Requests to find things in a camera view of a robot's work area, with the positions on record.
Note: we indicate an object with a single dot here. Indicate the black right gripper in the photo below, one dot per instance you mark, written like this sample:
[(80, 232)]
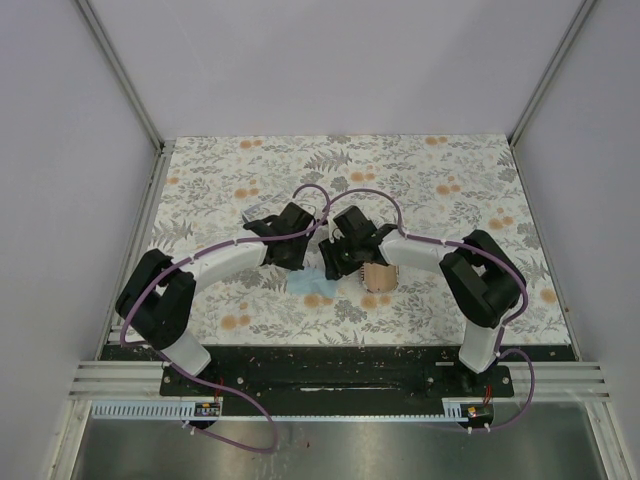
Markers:
[(334, 268)]

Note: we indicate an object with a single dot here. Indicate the left aluminium frame post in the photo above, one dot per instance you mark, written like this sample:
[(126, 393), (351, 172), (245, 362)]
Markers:
[(101, 37)]

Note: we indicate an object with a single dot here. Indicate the light blue cleaning cloth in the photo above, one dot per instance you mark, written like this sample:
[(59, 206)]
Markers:
[(310, 281)]

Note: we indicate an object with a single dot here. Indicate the aluminium frame post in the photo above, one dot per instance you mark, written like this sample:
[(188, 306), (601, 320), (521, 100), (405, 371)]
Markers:
[(101, 37), (552, 69)]

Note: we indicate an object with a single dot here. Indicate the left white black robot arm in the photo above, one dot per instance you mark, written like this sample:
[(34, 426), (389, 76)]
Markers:
[(158, 295)]

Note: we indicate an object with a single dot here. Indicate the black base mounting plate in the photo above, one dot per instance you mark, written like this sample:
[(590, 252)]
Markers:
[(410, 375)]

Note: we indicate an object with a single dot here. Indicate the right aluminium frame post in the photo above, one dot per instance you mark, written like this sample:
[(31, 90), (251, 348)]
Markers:
[(552, 69)]

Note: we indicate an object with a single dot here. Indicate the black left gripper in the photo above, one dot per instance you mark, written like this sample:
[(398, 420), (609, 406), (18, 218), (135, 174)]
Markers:
[(296, 263)]

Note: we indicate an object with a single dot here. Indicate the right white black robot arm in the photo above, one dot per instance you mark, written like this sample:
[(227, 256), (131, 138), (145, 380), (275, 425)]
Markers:
[(487, 287)]

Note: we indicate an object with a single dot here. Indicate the white slotted cable duct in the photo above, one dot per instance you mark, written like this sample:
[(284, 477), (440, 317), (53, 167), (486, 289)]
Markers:
[(306, 408)]

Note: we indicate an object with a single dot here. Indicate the floral pattern table mat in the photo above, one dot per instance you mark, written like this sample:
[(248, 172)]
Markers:
[(446, 186)]

